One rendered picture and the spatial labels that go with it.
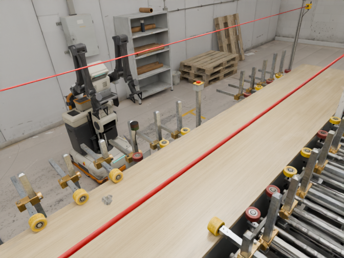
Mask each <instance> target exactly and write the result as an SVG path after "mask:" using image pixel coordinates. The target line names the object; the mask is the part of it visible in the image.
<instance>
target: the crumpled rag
mask: <svg viewBox="0 0 344 258"><path fill-rule="evenodd" d="M112 197H113V195H108V196H106V197H105V196H104V197H102V199H101V200H102V202H103V203H104V204H105V205H110V204H111V202H112V201H113V200H112Z"/></svg>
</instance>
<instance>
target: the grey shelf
mask: <svg viewBox="0 0 344 258"><path fill-rule="evenodd" d="M113 18H114V24H115V30H116V35H121V34H125V35H127V36H128V43H127V54H128V55H130V54H132V53H135V52H134V48H135V47H139V46H143V45H148V44H152V43H158V44H162V43H163V44H164V45H166V44H170V33H169V16H168V11H163V10H153V12H152V13H144V12H137V13H130V14H124V15H117V16H113ZM140 20H144V25H148V24H156V27H155V28H154V29H149V30H145V32H141V31H139V32H134V33H132V30H131V28H132V27H137V26H141V22H140ZM128 61H129V65H130V71H131V74H132V77H133V79H137V81H138V82H139V84H138V86H135V88H136V91H138V90H140V91H141V92H142V98H144V97H146V96H149V95H151V94H154V93H157V92H159V91H161V90H164V89H166V88H169V87H171V91H173V78H172V68H171V51H170V45H167V46H164V49H162V50H158V51H154V52H150V53H147V54H143V55H139V56H137V55H131V56H128ZM156 61H158V62H159V63H163V67H160V68H157V69H155V70H152V71H149V72H146V73H143V74H140V75H138V74H137V67H140V66H144V65H147V64H150V63H153V62H156ZM124 83H125V81H124ZM128 83H129V82H127V83H125V89H126V95H127V99H129V98H128V97H129V94H131V91H130V89H129V87H128ZM134 98H135V99H137V100H139V105H141V104H142V103H141V99H140V98H139V96H138V95H137V94H134Z"/></svg>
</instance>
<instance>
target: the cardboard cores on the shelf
mask: <svg viewBox="0 0 344 258"><path fill-rule="evenodd" d="M144 26H145V30H149V29H154V28H155V27H156V25H155V24H148V25H144ZM131 30H132V33H134V32H139V31H141V26H137V27H132V28H131ZM162 45H164V44H163V43H162V44H158V43H152V44H148V45H143V46H139V47H135V48H134V52H135V53H137V52H141V51H144V50H148V49H151V48H155V47H159V46H162ZM162 49H164V46H163V47H160V48H156V49H152V50H149V51H145V52H142V53H138V54H135V55H137V56H139V55H143V54H147V53H150V52H154V51H158V50H162ZM160 67H163V63H159V62H158V61H156V62H153V63H150V64H146V65H144V66H140V67H137V74H138V75H140V74H143V73H146V72H149V71H152V70H155V69H157V68H160Z"/></svg>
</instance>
